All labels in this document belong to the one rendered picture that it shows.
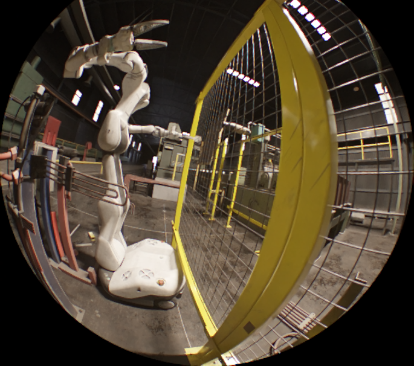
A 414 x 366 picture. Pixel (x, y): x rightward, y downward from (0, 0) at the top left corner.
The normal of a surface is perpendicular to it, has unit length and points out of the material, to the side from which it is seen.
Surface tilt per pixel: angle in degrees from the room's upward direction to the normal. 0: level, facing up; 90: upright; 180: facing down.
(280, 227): 90
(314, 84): 90
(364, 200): 90
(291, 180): 90
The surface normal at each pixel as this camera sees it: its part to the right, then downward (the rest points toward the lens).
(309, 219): -0.93, -0.21
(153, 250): 0.31, -0.33
